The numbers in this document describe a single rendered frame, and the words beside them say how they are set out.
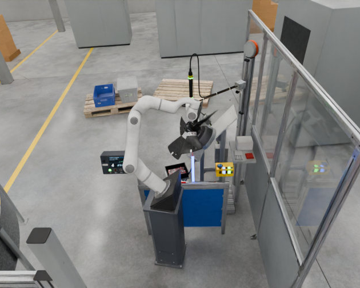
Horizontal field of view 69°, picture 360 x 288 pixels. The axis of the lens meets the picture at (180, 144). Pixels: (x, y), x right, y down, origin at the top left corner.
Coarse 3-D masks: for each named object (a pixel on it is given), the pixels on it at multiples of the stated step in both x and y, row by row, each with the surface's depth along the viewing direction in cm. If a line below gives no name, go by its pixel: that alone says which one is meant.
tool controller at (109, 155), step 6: (102, 156) 235; (108, 156) 234; (114, 156) 234; (120, 156) 234; (102, 162) 237; (108, 162) 237; (114, 162) 236; (120, 162) 236; (102, 168) 239; (108, 168) 239; (114, 168) 239; (120, 168) 239
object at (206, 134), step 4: (204, 128) 272; (208, 128) 272; (204, 132) 269; (208, 132) 270; (200, 136) 269; (204, 136) 268; (208, 136) 270; (200, 140) 270; (204, 140) 270; (208, 140) 270; (204, 144) 272
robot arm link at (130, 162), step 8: (136, 112) 200; (128, 120) 195; (136, 120) 194; (128, 128) 199; (136, 128) 198; (128, 136) 205; (136, 136) 205; (128, 144) 206; (136, 144) 207; (128, 152) 207; (136, 152) 208; (128, 160) 206; (136, 160) 208; (128, 168) 205; (136, 168) 208
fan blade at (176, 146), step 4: (180, 136) 278; (176, 140) 281; (180, 140) 278; (184, 140) 276; (172, 144) 283; (176, 144) 280; (180, 144) 277; (168, 148) 287; (172, 148) 282; (176, 148) 279; (180, 148) 277; (176, 152) 278; (180, 152) 276; (176, 156) 277; (180, 156) 275
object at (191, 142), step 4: (188, 136) 263; (192, 136) 262; (196, 136) 262; (188, 140) 259; (192, 140) 258; (196, 140) 257; (184, 144) 257; (188, 144) 255; (192, 144) 254; (196, 144) 253; (200, 144) 252; (184, 148) 254; (188, 148) 252; (192, 148) 250; (200, 148) 247; (184, 152) 251; (188, 152) 248
